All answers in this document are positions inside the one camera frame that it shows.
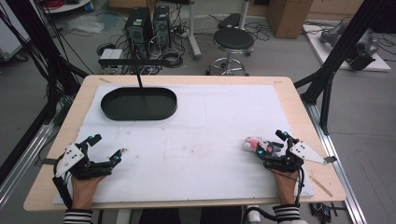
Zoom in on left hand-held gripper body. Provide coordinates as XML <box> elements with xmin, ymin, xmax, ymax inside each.
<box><xmin>53</xmin><ymin>142</ymin><xmax>115</xmax><ymax>181</ymax></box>

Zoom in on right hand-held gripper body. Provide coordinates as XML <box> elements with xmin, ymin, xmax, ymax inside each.
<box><xmin>262</xmin><ymin>139</ymin><xmax>338</xmax><ymax>174</ymax></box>

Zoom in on pink and white plush toy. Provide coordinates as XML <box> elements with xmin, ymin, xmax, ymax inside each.
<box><xmin>243</xmin><ymin>135</ymin><xmax>276</xmax><ymax>155</ymax></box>

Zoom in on black oval tray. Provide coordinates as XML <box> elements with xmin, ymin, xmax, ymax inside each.
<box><xmin>100</xmin><ymin>86</ymin><xmax>178</xmax><ymax>122</ymax></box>

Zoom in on person's right hand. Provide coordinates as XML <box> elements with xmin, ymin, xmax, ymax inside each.
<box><xmin>270</xmin><ymin>168</ymin><xmax>301</xmax><ymax>207</ymax></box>

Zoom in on person's left hand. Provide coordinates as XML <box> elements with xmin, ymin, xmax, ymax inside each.
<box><xmin>70</xmin><ymin>174</ymin><xmax>106</xmax><ymax>211</ymax></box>

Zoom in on thin wooden stick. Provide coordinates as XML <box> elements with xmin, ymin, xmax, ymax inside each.
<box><xmin>308</xmin><ymin>175</ymin><xmax>333</xmax><ymax>198</ymax></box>

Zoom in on black electronics parts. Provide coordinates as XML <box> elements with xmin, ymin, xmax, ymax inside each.
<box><xmin>308</xmin><ymin>202</ymin><xmax>347</xmax><ymax>224</ymax></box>

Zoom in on white boxes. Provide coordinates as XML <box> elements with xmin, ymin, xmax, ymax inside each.
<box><xmin>99</xmin><ymin>48</ymin><xmax>124</xmax><ymax>61</ymax></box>

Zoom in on white floor board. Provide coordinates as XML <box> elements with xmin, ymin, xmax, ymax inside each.
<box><xmin>302</xmin><ymin>23</ymin><xmax>392</xmax><ymax>73</ymax></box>

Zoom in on person's dark legs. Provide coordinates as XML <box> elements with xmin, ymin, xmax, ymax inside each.
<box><xmin>137</xmin><ymin>206</ymin><xmax>243</xmax><ymax>224</ymax></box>

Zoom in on black round stool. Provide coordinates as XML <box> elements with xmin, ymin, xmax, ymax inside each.
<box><xmin>205</xmin><ymin>26</ymin><xmax>256</xmax><ymax>77</ymax></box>

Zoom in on grey robot parts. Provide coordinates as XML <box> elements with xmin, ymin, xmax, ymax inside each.
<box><xmin>318</xmin><ymin>21</ymin><xmax>381</xmax><ymax>72</ymax></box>

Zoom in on clear plastic bag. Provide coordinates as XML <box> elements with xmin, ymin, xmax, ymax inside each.
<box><xmin>65</xmin><ymin>15</ymin><xmax>106</xmax><ymax>35</ymax></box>

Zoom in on large black computer tower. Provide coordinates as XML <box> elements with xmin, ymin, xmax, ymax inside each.
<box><xmin>124</xmin><ymin>7</ymin><xmax>154</xmax><ymax>61</ymax></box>

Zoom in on cardboard box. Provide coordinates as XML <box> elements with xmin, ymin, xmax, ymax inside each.
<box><xmin>265</xmin><ymin>0</ymin><xmax>315</xmax><ymax>40</ymax></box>

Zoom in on black flat case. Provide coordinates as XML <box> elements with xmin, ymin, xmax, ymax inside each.
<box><xmin>217</xmin><ymin>12</ymin><xmax>243</xmax><ymax>30</ymax></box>

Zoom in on slim black computer tower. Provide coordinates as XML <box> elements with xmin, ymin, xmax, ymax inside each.
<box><xmin>151</xmin><ymin>5</ymin><xmax>173</xmax><ymax>52</ymax></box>

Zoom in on grey metal stand leg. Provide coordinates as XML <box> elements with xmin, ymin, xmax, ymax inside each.
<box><xmin>186</xmin><ymin>0</ymin><xmax>203</xmax><ymax>61</ymax></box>

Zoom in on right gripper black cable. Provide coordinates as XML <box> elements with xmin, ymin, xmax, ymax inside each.
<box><xmin>293</xmin><ymin>167</ymin><xmax>306</xmax><ymax>207</ymax></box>

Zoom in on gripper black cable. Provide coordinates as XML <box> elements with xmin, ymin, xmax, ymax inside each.
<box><xmin>51</xmin><ymin>159</ymin><xmax>75</xmax><ymax>210</ymax></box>
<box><xmin>293</xmin><ymin>167</ymin><xmax>306</xmax><ymax>207</ymax></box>

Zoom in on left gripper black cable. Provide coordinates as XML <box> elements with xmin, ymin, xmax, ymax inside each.
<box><xmin>51</xmin><ymin>159</ymin><xmax>75</xmax><ymax>210</ymax></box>

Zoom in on aluminium rail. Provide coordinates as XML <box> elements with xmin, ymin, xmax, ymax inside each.
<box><xmin>0</xmin><ymin>121</ymin><xmax>56</xmax><ymax>211</ymax></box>
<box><xmin>303</xmin><ymin>101</ymin><xmax>369</xmax><ymax>224</ymax></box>

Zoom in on black camera stand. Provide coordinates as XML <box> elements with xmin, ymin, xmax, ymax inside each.
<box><xmin>97</xmin><ymin>58</ymin><xmax>163</xmax><ymax>96</ymax></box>

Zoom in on coiled black cables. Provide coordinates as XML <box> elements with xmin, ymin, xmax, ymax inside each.
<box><xmin>157</xmin><ymin>48</ymin><xmax>185</xmax><ymax>69</ymax></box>

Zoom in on black metal frame with cables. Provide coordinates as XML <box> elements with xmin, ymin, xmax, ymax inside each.
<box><xmin>0</xmin><ymin>0</ymin><xmax>91</xmax><ymax>185</ymax></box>

